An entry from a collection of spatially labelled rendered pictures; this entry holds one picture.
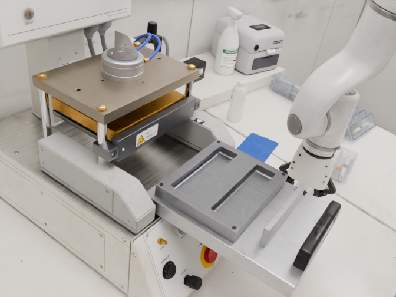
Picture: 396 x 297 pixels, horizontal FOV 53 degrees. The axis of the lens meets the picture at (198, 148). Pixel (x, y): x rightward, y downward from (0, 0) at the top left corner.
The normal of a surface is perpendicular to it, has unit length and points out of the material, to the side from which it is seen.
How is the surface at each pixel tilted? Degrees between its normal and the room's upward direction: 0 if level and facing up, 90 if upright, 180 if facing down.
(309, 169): 91
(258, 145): 0
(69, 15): 90
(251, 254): 0
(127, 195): 41
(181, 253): 65
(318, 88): 59
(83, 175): 90
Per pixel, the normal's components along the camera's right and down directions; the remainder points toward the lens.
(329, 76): -0.45, -0.36
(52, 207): -0.57, 0.41
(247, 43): -0.76, 0.20
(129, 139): 0.81, 0.42
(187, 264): 0.79, 0.04
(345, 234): 0.14, -0.80
